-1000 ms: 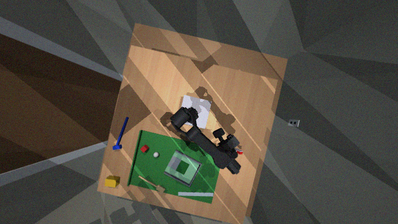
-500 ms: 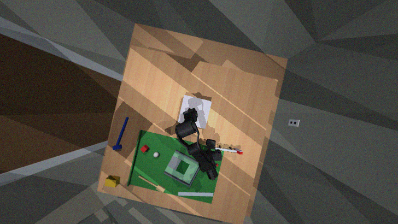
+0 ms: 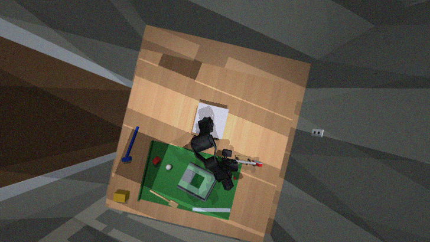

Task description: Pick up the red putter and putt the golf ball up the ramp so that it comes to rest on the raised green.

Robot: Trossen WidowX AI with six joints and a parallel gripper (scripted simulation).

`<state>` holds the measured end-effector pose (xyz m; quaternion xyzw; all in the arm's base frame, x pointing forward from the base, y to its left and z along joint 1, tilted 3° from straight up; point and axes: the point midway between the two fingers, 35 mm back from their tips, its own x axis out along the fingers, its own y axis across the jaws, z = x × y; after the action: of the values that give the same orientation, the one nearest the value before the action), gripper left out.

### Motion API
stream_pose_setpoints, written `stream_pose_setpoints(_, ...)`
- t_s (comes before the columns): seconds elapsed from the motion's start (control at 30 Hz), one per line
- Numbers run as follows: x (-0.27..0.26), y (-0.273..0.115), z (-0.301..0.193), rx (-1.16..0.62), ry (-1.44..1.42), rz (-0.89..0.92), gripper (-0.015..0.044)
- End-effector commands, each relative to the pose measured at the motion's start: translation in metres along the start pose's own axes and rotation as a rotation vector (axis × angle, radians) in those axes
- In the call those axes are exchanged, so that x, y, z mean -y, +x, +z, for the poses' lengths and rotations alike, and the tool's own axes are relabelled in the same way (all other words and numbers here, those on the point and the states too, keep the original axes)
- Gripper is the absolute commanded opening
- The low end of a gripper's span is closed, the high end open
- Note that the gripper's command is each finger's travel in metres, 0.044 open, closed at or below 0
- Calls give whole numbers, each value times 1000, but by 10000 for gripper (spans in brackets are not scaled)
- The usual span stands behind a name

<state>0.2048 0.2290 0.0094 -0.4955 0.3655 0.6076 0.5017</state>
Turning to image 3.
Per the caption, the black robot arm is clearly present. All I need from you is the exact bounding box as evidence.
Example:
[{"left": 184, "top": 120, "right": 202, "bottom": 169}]
[{"left": 191, "top": 117, "right": 238, "bottom": 190}]

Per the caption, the blue golf putter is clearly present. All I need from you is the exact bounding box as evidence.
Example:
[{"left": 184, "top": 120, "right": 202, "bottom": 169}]
[{"left": 122, "top": 126, "right": 139, "bottom": 162}]

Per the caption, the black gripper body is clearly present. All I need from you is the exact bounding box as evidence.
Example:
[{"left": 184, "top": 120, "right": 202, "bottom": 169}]
[{"left": 221, "top": 149, "right": 232, "bottom": 168}]

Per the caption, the yellow block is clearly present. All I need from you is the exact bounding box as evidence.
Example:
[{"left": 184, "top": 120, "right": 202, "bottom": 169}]
[{"left": 113, "top": 189, "right": 130, "bottom": 202}]

